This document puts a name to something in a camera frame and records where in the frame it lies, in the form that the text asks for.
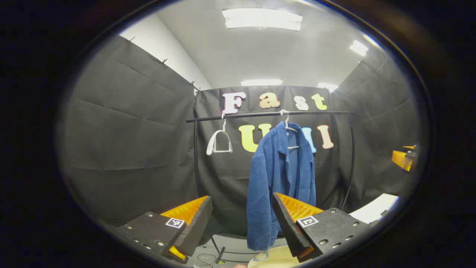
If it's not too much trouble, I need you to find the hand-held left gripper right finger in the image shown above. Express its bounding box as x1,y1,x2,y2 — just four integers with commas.
271,192,370,263

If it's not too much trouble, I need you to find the black backdrop cloth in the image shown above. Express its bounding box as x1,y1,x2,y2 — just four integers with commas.
59,35,421,242

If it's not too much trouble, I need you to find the large ceiling light panel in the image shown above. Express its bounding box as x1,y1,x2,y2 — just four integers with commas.
222,8,303,31

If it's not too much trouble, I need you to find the white clothes hanger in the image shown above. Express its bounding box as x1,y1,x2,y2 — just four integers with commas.
280,109,300,150
206,114,233,156

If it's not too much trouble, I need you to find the black clothes rack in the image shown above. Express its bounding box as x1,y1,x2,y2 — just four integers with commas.
186,110,356,265

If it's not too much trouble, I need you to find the cream laundry hamper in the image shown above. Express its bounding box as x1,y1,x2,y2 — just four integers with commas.
248,246,300,268

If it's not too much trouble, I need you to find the blue corduroy jacket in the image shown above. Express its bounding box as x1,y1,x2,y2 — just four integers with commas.
246,121,316,252

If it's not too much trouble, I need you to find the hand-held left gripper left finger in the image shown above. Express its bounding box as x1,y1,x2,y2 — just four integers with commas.
115,195,213,265

